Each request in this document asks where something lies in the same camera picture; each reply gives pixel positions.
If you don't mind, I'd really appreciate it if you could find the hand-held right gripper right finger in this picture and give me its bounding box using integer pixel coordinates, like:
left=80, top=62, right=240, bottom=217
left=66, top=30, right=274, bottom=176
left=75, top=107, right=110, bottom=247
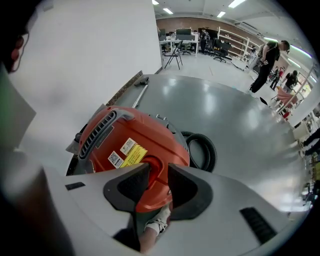
left=154, top=163, right=298, bottom=256

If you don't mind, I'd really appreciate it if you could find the white bin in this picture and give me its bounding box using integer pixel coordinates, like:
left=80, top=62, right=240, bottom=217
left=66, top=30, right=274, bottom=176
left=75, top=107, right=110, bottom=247
left=292, top=121, right=310, bottom=141

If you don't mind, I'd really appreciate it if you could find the person's left leg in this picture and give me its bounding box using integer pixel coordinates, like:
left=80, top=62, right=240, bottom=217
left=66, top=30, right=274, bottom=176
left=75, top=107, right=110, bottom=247
left=0, top=149, right=76, bottom=256

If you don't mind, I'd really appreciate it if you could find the white shelf unit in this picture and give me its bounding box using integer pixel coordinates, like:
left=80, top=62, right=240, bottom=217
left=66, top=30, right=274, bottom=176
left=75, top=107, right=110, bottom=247
left=216, top=26, right=251, bottom=62

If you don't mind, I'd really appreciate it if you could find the white office desk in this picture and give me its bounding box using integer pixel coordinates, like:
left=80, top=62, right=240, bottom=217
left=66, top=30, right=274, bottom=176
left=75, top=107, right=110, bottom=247
left=159, top=33, right=200, bottom=59

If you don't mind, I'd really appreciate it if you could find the orange chair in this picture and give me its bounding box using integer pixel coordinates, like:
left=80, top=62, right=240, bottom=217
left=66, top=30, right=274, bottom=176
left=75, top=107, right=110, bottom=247
left=274, top=86, right=305, bottom=109

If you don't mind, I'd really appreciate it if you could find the black folding chair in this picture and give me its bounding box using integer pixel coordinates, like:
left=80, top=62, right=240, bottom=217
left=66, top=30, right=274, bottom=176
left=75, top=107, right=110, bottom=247
left=163, top=40, right=184, bottom=70

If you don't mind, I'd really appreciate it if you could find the red vacuum cleaner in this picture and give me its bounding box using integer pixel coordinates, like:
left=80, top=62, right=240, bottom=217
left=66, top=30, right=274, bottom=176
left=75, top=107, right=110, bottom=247
left=65, top=104, right=191, bottom=214

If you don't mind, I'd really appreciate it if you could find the person's face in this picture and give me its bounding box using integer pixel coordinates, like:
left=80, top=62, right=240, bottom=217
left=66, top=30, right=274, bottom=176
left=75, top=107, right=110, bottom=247
left=9, top=32, right=30, bottom=74

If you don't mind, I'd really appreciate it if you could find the person's beige shirt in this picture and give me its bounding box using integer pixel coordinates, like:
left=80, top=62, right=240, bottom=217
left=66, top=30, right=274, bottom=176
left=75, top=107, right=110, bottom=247
left=0, top=62, right=37, bottom=151

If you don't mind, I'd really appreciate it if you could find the metal vacuum wand with nozzle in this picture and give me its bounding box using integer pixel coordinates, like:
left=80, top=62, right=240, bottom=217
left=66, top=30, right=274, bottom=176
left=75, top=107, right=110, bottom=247
left=131, top=76, right=150, bottom=110

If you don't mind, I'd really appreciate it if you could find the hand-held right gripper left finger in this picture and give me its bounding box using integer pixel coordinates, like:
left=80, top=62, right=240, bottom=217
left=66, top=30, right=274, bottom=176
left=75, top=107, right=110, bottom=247
left=43, top=161, right=152, bottom=256

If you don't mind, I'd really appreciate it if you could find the person's left white shoe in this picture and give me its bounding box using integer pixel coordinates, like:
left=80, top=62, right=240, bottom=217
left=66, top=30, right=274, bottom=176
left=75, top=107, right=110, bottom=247
left=144, top=206, right=172, bottom=235

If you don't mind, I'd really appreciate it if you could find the black office chair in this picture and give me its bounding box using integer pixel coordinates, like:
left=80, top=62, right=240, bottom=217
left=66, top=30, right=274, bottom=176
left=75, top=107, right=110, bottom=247
left=213, top=39, right=232, bottom=64

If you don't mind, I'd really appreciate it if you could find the black vacuum hose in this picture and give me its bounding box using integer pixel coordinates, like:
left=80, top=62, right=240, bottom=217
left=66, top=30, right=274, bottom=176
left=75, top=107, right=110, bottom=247
left=179, top=131, right=218, bottom=174

